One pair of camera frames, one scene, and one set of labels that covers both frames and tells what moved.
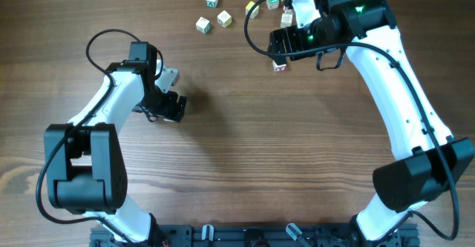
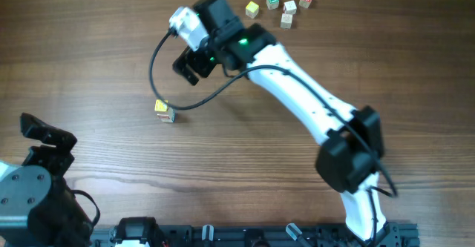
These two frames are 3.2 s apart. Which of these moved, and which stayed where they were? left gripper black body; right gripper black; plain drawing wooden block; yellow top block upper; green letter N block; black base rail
Moved: right gripper black; left gripper black body
Stayed: green letter N block; plain drawing wooden block; yellow top block upper; black base rail
